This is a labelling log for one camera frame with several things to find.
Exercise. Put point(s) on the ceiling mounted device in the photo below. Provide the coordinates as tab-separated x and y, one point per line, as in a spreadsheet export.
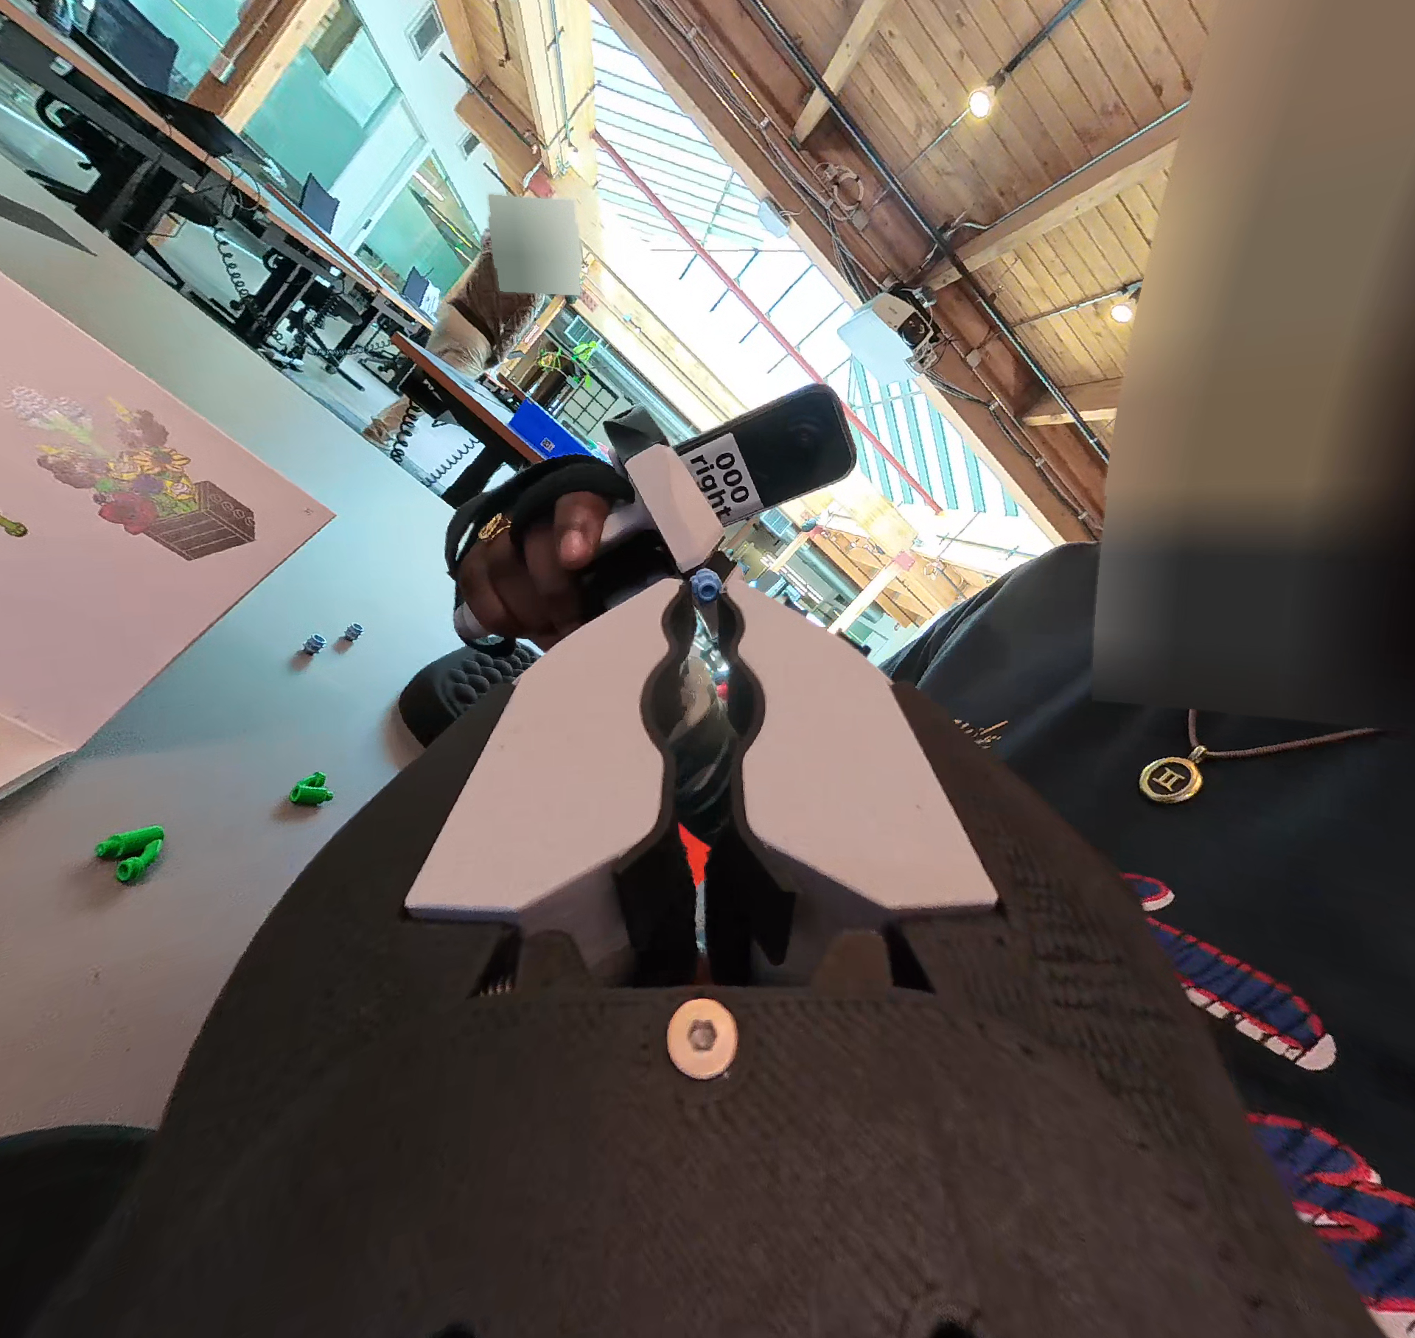
879	338

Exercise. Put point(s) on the black rounded pad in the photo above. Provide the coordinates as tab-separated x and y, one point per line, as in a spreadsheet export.
462	689

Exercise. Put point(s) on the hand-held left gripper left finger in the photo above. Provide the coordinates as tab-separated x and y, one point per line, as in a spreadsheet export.
554	797

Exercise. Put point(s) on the green lego leaf piece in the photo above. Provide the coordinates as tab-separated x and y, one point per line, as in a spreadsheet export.
311	791
132	848

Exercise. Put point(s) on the lego instruction booklet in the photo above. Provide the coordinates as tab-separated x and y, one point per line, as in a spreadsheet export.
112	521

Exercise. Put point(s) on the ceiling spot light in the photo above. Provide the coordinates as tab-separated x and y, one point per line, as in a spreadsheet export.
1121	307
981	100

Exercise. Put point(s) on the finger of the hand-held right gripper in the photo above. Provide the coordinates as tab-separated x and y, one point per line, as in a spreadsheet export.
676	509

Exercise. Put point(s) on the long wooden desk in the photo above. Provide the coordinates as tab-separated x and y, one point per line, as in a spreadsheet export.
178	145

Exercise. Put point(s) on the blue bin on desk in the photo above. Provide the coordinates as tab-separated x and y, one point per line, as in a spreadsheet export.
549	427

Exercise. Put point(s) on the person's right hand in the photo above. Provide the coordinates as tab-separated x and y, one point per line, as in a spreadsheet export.
531	564

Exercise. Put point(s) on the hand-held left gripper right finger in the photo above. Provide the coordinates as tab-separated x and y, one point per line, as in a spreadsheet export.
864	786

